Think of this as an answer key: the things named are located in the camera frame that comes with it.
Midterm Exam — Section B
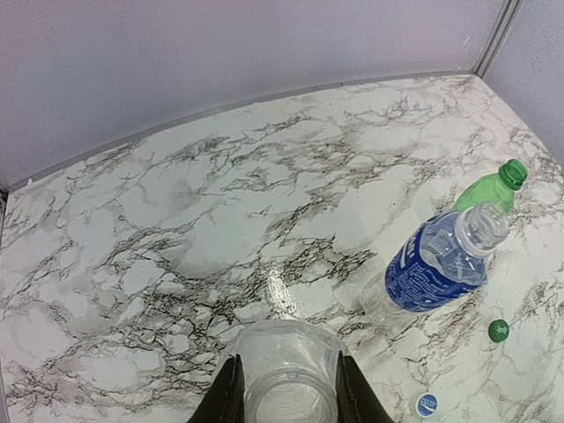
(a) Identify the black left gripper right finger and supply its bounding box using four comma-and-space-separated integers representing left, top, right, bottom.
335, 352, 394, 423

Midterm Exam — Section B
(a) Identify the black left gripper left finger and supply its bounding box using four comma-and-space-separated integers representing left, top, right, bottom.
188, 354, 245, 423

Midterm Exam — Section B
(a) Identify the clear bottle white cap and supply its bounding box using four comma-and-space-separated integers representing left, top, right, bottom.
219, 320, 349, 422

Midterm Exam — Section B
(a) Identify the green bottle cap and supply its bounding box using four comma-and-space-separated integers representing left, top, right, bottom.
487, 319, 510, 344

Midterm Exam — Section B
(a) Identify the clear bottle blue label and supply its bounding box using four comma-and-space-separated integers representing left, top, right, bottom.
360, 203, 508, 329

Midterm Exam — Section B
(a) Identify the green plastic bottle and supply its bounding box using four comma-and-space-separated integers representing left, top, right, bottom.
452, 159, 528, 216

